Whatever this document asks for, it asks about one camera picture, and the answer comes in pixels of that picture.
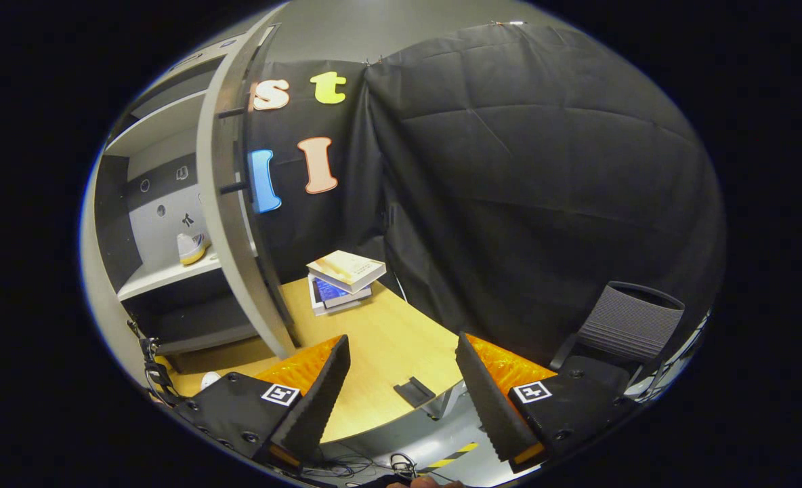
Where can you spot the white canvas shoe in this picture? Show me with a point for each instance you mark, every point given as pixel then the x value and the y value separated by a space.
pixel 210 380
pixel 192 248

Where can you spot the blue cover book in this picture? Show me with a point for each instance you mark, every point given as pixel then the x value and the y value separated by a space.
pixel 333 293

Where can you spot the grey cabinet door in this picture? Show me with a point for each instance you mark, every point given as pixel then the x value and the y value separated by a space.
pixel 99 291
pixel 231 244

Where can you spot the grey white shoe cabinet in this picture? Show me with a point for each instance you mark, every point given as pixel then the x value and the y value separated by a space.
pixel 164 196

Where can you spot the black mesh office chair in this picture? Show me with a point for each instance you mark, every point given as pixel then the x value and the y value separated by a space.
pixel 624 325

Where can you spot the black backdrop cloth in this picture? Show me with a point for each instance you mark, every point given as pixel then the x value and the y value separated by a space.
pixel 543 190
pixel 333 217

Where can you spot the black plastic stand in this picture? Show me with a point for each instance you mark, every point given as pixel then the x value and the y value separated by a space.
pixel 413 392

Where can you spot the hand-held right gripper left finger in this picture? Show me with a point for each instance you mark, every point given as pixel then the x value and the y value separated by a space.
pixel 313 400

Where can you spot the metal table leg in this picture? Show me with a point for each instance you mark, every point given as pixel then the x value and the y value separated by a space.
pixel 447 401

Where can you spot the white cabinet shelf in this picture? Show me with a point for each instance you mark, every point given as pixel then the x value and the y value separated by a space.
pixel 171 274
pixel 160 125

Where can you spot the yellow black floor tape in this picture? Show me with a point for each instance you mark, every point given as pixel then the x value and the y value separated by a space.
pixel 450 457

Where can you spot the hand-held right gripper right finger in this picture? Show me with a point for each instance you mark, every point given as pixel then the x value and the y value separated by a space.
pixel 489 407

